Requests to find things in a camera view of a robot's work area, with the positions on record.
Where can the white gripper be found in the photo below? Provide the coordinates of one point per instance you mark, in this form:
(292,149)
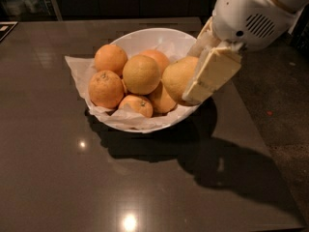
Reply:
(247,16)

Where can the yellowish orange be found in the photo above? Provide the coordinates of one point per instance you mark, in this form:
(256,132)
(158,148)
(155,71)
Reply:
(176,76)
(141,75)

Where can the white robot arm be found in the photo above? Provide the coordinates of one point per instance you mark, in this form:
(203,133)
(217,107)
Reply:
(235,26)

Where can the white bowl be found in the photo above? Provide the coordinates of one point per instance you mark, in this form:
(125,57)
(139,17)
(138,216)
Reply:
(174,44)

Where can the orange at back right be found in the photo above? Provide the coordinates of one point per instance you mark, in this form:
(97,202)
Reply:
(161,59)

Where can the orange hidden under pile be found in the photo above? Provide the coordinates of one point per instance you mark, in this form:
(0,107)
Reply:
(161,100)

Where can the small orange at front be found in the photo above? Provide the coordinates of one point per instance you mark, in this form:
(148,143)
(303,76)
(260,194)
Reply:
(139,104)

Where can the orange at back left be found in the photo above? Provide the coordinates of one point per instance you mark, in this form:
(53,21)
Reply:
(110,57)

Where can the orange at front left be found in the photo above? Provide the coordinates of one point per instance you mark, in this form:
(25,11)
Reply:
(106,89)

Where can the white crumpled paper liner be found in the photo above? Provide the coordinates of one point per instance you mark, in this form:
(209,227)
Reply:
(80,71)

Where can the dark cabinet with clutter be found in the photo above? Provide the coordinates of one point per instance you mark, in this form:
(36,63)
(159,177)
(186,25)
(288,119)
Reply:
(29,10)

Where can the dark framed object at left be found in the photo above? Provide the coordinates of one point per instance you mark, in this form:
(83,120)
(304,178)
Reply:
(6,27)

